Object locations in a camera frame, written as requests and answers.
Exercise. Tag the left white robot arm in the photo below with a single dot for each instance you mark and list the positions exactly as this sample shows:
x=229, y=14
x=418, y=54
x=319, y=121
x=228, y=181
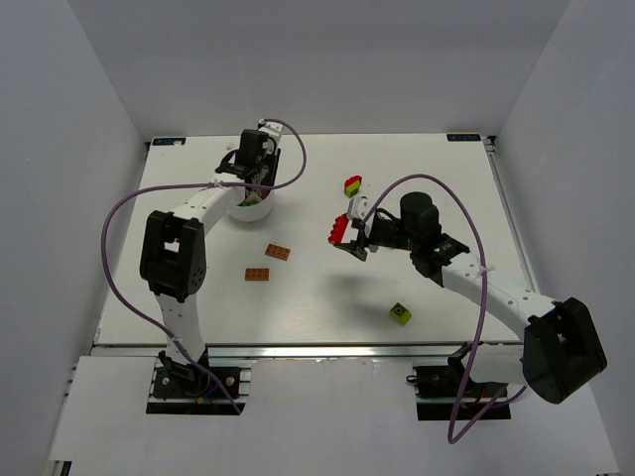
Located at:
x=173, y=258

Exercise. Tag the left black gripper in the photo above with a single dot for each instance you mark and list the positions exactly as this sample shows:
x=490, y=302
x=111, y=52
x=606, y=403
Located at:
x=263, y=178

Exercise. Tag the red and lime lego stack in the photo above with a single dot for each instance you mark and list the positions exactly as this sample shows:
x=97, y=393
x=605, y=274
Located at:
x=352, y=186

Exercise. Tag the white round divided container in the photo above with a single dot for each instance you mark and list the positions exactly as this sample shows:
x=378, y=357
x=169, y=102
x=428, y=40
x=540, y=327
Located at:
x=254, y=212

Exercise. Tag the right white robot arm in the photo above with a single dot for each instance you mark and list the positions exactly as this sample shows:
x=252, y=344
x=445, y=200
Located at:
x=558, y=350

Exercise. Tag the orange flat lego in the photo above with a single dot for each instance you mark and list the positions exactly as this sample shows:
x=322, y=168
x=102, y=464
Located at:
x=278, y=252
x=257, y=274

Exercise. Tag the lower orange flat lego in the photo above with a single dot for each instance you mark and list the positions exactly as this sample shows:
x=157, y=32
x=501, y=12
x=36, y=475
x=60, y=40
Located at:
x=257, y=274

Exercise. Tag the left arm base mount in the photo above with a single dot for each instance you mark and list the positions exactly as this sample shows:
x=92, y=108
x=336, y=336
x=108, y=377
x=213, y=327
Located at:
x=177, y=390

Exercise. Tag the aluminium table frame rail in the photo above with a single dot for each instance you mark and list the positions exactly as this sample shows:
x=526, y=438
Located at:
x=300, y=351

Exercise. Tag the left blue table label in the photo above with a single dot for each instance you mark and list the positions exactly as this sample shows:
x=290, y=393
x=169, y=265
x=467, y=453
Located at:
x=168, y=141

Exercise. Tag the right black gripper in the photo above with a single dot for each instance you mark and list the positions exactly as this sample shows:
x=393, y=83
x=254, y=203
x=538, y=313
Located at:
x=362, y=238

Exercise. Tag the red half-round lego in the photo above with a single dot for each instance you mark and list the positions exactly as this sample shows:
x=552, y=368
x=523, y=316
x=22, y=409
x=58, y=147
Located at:
x=338, y=229

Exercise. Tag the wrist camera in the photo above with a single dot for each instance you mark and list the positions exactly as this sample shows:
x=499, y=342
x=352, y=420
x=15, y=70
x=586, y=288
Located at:
x=274, y=130
x=358, y=207

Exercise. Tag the blue table label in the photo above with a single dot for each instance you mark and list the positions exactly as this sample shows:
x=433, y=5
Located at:
x=168, y=141
x=454, y=137

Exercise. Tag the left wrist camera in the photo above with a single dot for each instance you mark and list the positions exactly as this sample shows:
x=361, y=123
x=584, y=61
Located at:
x=274, y=130

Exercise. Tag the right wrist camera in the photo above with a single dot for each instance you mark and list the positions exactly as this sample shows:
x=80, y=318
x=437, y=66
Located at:
x=358, y=207

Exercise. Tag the lime lego with print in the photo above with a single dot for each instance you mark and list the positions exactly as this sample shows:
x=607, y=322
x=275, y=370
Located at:
x=400, y=314

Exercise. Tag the upper orange flat lego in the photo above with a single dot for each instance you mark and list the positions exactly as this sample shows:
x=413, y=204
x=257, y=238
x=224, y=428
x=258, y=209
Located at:
x=278, y=252

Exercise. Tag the right blue table label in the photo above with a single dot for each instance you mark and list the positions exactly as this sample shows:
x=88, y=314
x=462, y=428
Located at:
x=454, y=137

